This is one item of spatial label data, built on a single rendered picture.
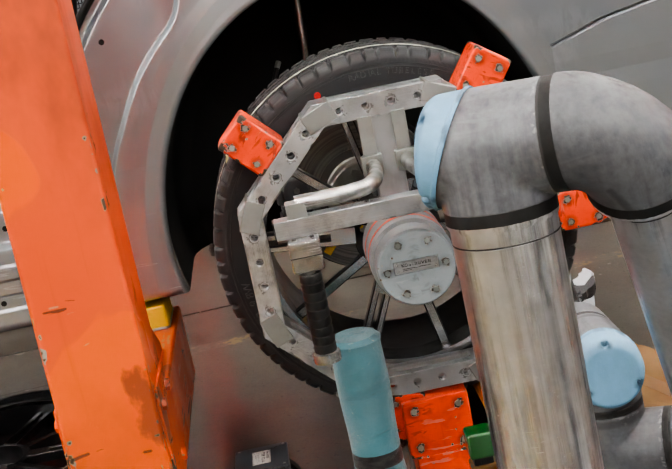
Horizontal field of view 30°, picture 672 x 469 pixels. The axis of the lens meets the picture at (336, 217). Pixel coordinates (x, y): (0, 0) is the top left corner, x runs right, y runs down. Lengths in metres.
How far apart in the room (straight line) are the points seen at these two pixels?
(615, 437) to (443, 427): 0.67
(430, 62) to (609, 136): 1.03
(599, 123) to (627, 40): 1.37
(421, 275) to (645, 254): 0.76
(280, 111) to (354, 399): 0.51
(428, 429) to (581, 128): 1.16
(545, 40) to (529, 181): 1.32
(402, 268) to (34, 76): 0.65
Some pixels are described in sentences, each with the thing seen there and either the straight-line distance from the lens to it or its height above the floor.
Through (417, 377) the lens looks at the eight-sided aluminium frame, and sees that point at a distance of 2.23.
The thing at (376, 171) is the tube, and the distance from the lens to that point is 2.01.
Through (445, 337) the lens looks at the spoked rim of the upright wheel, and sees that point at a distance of 2.33.
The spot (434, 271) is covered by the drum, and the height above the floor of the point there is 0.84.
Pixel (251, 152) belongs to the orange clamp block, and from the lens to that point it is 2.11.
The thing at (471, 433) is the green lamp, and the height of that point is 0.66.
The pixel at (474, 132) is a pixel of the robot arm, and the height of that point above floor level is 1.20.
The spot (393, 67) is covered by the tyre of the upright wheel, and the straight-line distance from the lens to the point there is 2.19.
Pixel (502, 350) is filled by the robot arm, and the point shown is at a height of 0.97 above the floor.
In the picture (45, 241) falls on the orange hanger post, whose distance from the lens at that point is 2.00.
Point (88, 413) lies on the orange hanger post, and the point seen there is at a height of 0.73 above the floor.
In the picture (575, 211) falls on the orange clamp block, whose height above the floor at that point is 0.85.
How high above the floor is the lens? 1.43
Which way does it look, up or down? 14 degrees down
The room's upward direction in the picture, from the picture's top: 11 degrees counter-clockwise
